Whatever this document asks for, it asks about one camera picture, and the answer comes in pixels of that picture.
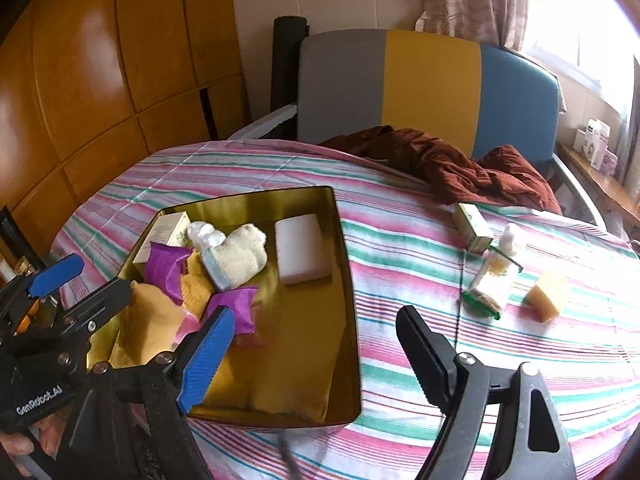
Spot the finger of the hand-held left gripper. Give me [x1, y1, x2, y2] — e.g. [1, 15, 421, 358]
[64, 278, 134, 332]
[27, 253, 85, 299]

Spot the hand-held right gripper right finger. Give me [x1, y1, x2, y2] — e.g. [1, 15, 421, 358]
[396, 304, 576, 480]

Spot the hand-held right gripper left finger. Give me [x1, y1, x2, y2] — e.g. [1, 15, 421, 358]
[55, 305, 237, 480]

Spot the pale yellow round sponge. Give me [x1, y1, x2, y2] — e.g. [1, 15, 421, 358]
[107, 281, 189, 368]

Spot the purple snack packet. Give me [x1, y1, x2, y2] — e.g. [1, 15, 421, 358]
[144, 242, 194, 306]
[202, 285, 261, 337]

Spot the white foam sponge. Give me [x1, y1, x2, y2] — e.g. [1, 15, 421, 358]
[274, 213, 333, 286]

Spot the metal tin box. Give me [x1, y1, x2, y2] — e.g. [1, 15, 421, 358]
[86, 186, 363, 430]

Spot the person's left hand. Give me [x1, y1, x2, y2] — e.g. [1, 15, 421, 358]
[0, 408, 66, 479]

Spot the cream carton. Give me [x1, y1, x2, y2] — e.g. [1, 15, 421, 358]
[132, 211, 194, 266]

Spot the green and yellow packet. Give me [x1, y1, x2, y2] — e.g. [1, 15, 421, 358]
[460, 245, 523, 320]

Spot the green and cream box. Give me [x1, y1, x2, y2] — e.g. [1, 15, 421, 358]
[453, 203, 494, 254]

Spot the yellow block sponge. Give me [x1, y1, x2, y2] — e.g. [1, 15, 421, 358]
[522, 270, 569, 322]

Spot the wooden wardrobe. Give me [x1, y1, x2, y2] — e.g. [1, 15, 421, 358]
[0, 0, 252, 281]

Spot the brown blanket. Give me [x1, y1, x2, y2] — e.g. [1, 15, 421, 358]
[319, 125, 564, 214]

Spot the wooden desk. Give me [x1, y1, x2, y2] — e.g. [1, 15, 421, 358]
[556, 142, 640, 233]

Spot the purple and white box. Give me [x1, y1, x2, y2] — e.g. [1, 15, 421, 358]
[601, 147, 622, 177]

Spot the white carton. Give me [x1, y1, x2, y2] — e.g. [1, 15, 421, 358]
[572, 119, 612, 169]

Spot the grey yellow blue headboard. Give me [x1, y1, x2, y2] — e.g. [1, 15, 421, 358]
[296, 28, 561, 161]

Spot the black rolled mat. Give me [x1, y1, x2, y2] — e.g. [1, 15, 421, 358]
[271, 15, 307, 112]

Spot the patterned curtain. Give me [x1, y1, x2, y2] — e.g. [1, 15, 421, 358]
[414, 0, 532, 52]

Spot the window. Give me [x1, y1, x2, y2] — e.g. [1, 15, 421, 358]
[522, 0, 640, 116]

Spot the grey bed frame rail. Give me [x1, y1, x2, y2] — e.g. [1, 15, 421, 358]
[549, 154, 607, 227]
[227, 102, 299, 142]

